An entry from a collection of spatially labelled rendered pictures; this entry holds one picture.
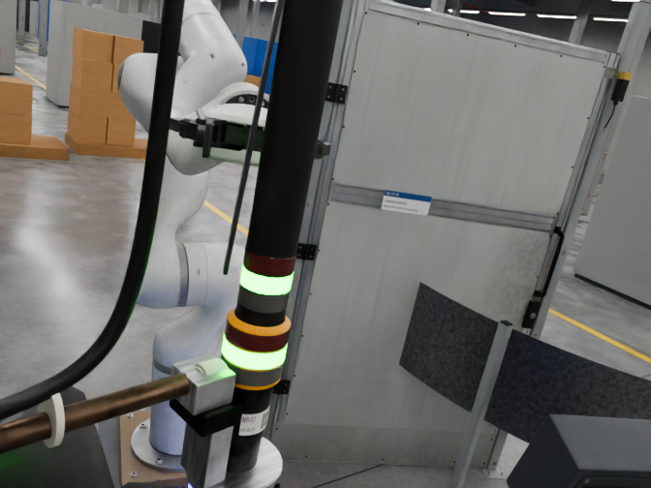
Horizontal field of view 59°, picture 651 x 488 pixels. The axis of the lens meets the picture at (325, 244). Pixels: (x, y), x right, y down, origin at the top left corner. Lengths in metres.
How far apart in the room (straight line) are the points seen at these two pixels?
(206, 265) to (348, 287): 1.39
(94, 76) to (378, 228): 6.54
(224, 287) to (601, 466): 0.69
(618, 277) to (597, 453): 5.89
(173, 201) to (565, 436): 0.78
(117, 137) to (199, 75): 7.81
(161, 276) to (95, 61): 7.48
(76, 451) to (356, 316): 2.01
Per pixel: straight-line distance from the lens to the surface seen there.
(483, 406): 2.37
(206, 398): 0.38
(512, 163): 2.48
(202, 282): 1.05
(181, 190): 1.09
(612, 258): 6.92
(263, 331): 0.38
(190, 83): 0.87
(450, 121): 2.34
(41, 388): 0.33
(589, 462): 1.05
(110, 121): 8.61
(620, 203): 6.89
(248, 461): 0.44
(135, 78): 1.16
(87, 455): 0.53
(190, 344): 1.10
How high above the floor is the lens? 1.74
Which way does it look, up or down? 17 degrees down
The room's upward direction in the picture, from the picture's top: 11 degrees clockwise
